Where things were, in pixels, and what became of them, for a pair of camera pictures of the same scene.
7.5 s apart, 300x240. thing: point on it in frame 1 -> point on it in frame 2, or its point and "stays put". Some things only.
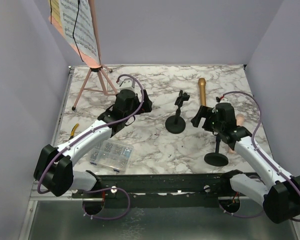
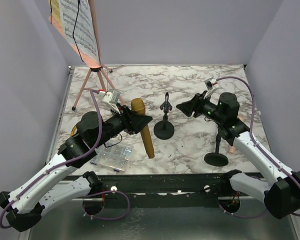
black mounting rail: (161, 190) stays put
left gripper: (146, 107) -> (132, 122)
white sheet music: (79, 26) stays put
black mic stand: (176, 124) -> (164, 129)
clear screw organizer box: (113, 155) stays put
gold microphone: (202, 82) -> (138, 105)
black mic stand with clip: (216, 159) stays put
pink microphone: (240, 119) stays put
